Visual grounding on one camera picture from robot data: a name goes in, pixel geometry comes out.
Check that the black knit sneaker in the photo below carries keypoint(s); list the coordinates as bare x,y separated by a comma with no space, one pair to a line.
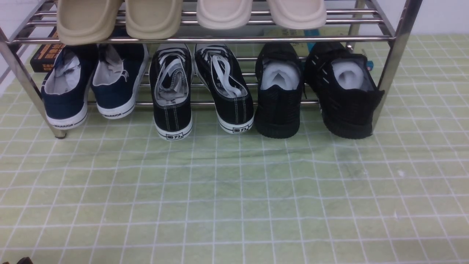
346,92
280,79

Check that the metal shoe rack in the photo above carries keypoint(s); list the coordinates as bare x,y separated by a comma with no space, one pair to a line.
367,21

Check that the black canvas sneaker right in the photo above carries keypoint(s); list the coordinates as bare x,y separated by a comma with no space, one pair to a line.
219,70

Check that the cream slipper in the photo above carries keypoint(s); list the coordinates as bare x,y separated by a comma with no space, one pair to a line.
298,14
223,14

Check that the cream slipper far right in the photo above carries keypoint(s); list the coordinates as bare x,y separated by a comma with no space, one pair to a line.
298,14

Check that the green checkered tablecloth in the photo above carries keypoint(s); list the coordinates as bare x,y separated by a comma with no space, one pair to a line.
114,192

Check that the navy canvas sneaker right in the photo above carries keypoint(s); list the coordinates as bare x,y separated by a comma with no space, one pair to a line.
117,78

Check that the navy canvas sneaker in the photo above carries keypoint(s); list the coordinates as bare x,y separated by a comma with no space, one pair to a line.
117,78
65,88

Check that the tan slipper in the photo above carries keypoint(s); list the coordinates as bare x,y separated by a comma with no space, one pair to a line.
81,22
153,19

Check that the navy canvas sneaker left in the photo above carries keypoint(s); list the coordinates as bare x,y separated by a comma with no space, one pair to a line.
65,88

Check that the tan slipper far left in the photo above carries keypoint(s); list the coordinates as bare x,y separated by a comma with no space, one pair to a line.
81,22

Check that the dark orange-lettered book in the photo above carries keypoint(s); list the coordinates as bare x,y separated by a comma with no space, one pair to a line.
43,59

